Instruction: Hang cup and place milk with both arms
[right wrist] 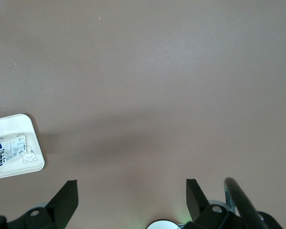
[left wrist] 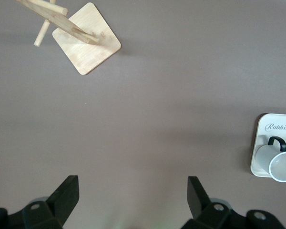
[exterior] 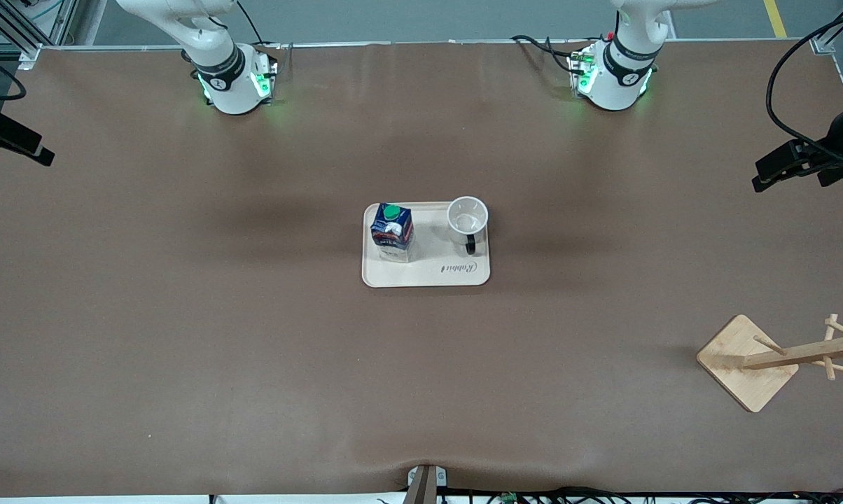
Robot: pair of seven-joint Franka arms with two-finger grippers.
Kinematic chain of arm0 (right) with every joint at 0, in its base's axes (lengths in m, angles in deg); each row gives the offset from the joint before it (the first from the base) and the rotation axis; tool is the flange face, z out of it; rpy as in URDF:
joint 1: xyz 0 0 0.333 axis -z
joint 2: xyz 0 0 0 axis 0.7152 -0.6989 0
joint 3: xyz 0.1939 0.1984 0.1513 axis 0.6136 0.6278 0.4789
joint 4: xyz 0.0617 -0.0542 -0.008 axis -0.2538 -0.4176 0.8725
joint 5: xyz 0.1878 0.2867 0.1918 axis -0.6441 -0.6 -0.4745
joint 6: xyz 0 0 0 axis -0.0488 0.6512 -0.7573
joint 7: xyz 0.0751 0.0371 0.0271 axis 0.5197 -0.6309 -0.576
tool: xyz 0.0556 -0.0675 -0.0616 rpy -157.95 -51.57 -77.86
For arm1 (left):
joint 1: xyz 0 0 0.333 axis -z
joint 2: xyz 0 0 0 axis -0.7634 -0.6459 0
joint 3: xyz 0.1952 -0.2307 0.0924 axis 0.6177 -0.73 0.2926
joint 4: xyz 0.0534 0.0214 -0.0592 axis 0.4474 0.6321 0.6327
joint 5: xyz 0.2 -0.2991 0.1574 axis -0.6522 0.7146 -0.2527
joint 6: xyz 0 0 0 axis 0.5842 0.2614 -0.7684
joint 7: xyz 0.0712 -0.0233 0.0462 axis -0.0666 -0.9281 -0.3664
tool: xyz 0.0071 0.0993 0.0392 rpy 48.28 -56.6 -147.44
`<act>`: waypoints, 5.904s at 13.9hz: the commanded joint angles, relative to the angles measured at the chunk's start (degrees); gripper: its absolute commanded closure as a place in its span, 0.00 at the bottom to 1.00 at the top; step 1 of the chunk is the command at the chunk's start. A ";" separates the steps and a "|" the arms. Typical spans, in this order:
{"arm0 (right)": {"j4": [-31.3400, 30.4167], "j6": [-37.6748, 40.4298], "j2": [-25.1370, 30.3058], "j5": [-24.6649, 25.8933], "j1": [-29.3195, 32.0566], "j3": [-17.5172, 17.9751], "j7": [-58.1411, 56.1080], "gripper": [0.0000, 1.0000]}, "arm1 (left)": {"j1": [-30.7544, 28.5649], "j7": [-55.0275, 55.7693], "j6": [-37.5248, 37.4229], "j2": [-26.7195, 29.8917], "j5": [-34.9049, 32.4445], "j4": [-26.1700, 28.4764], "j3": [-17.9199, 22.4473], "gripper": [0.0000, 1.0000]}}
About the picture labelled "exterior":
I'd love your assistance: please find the cream plastic Rabbit tray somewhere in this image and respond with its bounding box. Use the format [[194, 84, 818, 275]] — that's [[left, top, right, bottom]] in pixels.
[[362, 202, 492, 288]]

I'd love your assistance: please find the white mug with black handle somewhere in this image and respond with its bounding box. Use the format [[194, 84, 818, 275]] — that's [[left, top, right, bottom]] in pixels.
[[447, 196, 489, 256]]

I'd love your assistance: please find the black right arm base cable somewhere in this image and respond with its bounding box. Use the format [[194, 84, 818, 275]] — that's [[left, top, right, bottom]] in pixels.
[[236, 0, 282, 50]]

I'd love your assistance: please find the wooden cup rack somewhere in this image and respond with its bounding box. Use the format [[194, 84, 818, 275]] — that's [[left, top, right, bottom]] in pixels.
[[696, 314, 843, 414]]

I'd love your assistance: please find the black left arm base cable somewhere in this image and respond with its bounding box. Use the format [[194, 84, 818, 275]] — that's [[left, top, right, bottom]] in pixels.
[[511, 34, 590, 74]]

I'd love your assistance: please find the dark blue milk carton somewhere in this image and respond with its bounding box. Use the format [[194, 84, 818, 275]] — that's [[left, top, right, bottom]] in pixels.
[[370, 204, 416, 263]]

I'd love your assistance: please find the black arm base cable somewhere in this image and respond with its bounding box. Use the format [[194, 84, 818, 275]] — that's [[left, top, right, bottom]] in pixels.
[[236, 0, 282, 50], [511, 34, 590, 74]]

